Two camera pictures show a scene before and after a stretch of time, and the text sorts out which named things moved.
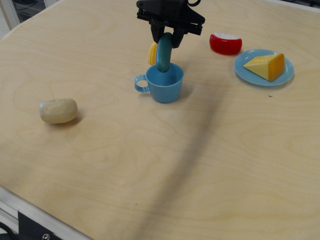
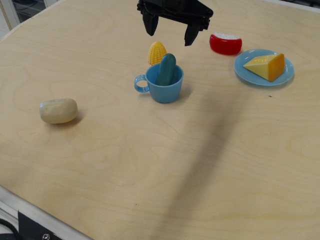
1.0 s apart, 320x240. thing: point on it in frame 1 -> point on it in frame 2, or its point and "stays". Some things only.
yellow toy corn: [152, 53] stays
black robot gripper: [172, 14] -> [190, 12]
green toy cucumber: [164, 52] -> [166, 70]
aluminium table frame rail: [11, 204] stays
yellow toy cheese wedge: [269, 67] stays
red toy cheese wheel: [226, 44] stays
